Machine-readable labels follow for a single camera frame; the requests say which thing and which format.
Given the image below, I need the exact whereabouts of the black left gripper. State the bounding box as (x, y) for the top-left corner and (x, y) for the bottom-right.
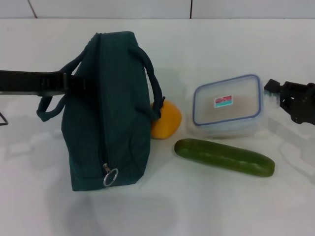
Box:
(0, 69), (88, 97)

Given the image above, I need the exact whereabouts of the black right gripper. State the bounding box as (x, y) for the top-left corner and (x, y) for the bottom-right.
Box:
(263, 78), (315, 124)

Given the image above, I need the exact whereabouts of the dark teal zippered lunch bag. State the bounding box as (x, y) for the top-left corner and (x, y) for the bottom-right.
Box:
(36, 30), (165, 192)

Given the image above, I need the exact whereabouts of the green cucumber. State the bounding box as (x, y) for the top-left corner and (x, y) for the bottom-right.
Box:
(174, 138), (276, 178)

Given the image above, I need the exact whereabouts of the orange-yellow pear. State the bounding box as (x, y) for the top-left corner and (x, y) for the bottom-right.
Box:
(150, 100), (183, 140)

